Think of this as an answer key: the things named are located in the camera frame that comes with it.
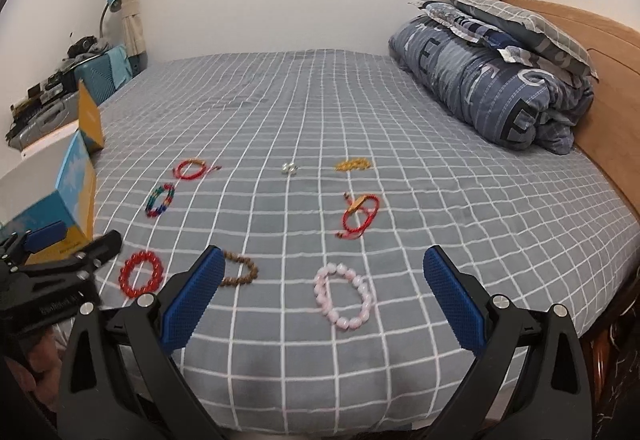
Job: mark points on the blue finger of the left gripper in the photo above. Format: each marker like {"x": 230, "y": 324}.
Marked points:
{"x": 16, "y": 249}
{"x": 79, "y": 264}

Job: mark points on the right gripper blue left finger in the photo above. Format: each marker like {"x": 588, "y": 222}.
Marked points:
{"x": 119, "y": 377}

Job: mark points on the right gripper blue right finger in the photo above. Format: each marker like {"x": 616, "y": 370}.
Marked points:
{"x": 552, "y": 398}

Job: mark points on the white blue yellow cardboard box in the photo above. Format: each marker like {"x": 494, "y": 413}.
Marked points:
{"x": 55, "y": 184}

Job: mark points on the red cord bracelet gold tube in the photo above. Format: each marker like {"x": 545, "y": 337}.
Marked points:
{"x": 192, "y": 169}

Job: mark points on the red cord bracelet gold charm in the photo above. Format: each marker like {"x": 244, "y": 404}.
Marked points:
{"x": 358, "y": 215}

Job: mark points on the person's left hand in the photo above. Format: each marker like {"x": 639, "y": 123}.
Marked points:
{"x": 47, "y": 365}

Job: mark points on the grey hard suitcase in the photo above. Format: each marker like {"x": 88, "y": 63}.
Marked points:
{"x": 61, "y": 112}

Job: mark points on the black clutter pile on suitcases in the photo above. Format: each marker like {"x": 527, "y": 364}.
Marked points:
{"x": 62, "y": 80}

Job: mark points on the teal suitcase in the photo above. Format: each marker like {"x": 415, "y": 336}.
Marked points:
{"x": 105, "y": 73}

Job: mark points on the small silver white earrings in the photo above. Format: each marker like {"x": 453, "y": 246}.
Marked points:
{"x": 289, "y": 169}

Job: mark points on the grey checked bed sheet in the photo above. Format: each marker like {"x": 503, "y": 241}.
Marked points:
{"x": 338, "y": 336}

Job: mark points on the blue desk lamp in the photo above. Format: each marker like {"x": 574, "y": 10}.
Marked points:
{"x": 110, "y": 6}

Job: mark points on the wooden headboard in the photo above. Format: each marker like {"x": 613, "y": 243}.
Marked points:
{"x": 609, "y": 134}

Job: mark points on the folded blue grey duvet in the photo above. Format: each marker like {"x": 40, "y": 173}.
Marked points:
{"x": 509, "y": 104}

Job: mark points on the grey checked pillow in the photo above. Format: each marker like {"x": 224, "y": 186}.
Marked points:
{"x": 535, "y": 32}

